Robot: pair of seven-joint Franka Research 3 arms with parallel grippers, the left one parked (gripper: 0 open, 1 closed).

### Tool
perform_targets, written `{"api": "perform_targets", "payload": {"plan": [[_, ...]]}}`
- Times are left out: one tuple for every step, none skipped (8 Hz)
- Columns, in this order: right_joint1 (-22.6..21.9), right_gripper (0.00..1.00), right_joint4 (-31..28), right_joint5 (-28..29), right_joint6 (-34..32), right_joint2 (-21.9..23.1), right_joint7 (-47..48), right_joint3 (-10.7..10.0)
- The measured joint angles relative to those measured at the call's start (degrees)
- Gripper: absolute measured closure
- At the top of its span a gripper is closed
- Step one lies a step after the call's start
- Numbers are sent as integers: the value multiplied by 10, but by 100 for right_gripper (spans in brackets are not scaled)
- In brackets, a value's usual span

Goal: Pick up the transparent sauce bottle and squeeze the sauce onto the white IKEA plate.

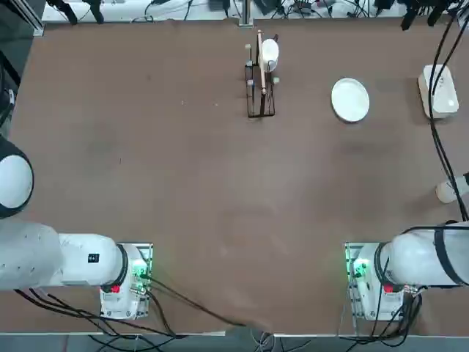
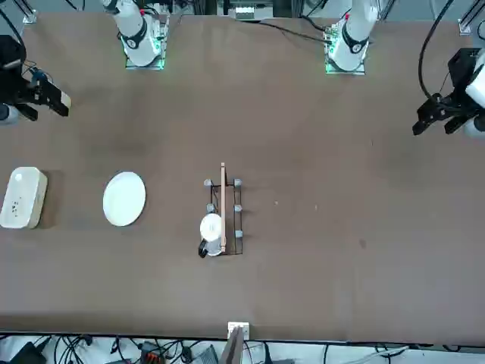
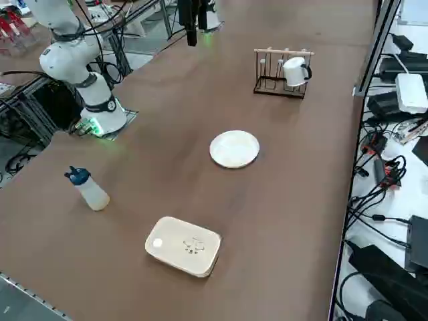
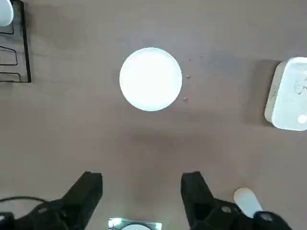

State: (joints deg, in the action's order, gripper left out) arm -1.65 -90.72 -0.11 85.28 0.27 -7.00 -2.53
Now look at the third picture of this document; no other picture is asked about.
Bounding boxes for black rectangular device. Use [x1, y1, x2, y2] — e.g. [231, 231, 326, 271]
[366, 92, 403, 118]

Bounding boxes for clear plastic box red contents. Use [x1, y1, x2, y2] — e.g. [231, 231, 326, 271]
[0, 8, 38, 56]

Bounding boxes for thick black cable with ferrite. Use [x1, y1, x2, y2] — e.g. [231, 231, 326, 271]
[347, 197, 411, 235]

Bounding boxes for large black box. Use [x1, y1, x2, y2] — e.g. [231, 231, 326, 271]
[403, 215, 428, 274]

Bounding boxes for beige lidded lunch box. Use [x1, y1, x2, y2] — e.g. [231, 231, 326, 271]
[144, 215, 223, 279]

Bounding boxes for black wire cup rack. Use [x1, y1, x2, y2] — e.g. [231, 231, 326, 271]
[252, 47, 316, 100]

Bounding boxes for black strap bag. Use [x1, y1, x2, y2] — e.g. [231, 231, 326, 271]
[344, 239, 428, 321]

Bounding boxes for white mug black handle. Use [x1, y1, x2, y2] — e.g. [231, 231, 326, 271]
[282, 56, 314, 88]

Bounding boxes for small black power adapter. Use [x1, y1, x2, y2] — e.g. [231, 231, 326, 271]
[390, 33, 415, 51]

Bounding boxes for white round plate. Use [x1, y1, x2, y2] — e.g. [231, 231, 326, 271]
[209, 130, 261, 169]

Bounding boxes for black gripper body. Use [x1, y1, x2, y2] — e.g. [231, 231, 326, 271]
[178, 0, 209, 16]

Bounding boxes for aluminium profile stand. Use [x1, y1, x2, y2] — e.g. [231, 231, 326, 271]
[0, 72, 85, 148]

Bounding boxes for white power strip box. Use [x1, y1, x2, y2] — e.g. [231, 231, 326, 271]
[395, 72, 428, 115]

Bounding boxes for black and red connector block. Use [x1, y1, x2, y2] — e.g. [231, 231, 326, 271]
[360, 131, 389, 155]

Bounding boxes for transparent sauce bottle blue cap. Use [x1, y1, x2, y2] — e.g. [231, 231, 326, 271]
[64, 165, 110, 212]

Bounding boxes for aluminium table edge rail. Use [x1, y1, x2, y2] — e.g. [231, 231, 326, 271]
[0, 271, 75, 321]

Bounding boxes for aluminium frame post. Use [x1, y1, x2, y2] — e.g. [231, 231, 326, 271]
[353, 0, 403, 98]

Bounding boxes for black and red plug cluster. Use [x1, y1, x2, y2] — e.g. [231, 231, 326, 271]
[373, 156, 407, 190]

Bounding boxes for long black power brick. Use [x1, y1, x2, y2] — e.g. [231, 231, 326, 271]
[379, 56, 428, 85]

